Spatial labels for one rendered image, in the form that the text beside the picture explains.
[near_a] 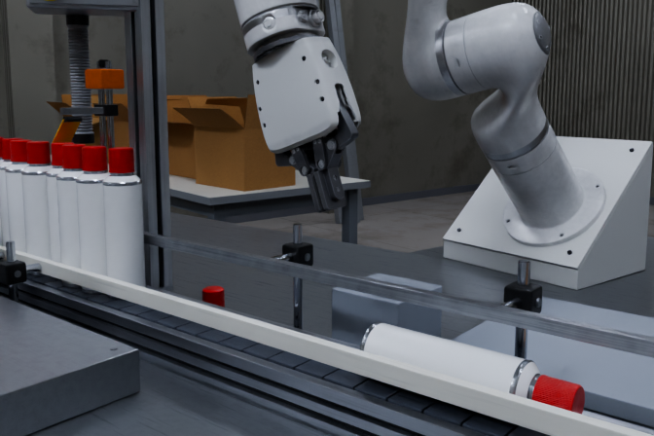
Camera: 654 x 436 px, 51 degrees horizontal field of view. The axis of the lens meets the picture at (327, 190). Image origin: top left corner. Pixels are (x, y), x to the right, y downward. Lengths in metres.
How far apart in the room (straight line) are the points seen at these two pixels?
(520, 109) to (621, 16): 7.11
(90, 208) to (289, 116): 0.39
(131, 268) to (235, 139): 1.80
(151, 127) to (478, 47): 0.52
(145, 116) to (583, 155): 0.82
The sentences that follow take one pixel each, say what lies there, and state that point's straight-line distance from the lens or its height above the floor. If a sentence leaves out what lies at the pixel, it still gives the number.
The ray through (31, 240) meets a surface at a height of 0.94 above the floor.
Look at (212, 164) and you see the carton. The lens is 2.87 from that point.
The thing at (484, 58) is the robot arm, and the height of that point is 1.21.
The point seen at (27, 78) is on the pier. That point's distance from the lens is 5.36.
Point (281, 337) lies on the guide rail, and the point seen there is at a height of 0.91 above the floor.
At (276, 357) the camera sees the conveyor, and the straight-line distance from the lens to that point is 0.76.
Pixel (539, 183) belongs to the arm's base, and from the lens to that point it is 1.23.
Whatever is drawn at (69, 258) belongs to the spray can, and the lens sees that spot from 1.06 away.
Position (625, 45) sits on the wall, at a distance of 8.15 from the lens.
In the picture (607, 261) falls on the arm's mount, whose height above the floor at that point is 0.87.
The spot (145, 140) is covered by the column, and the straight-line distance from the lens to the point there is 1.14.
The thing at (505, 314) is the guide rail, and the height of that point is 0.96.
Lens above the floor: 1.16
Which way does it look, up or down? 8 degrees down
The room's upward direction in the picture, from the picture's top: straight up
